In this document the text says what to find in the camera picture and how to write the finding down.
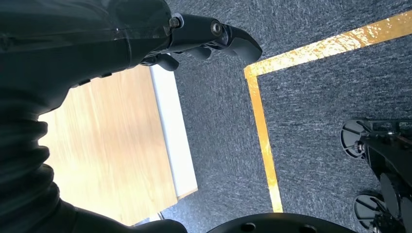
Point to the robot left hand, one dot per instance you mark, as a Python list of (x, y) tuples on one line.
[(80, 41)]

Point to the yellow floor tape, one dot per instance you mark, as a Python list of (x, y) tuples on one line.
[(262, 135)]

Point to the black round plate with holes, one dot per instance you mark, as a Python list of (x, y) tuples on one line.
[(283, 225)]

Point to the black wheeled base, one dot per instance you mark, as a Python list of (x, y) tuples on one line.
[(386, 160)]

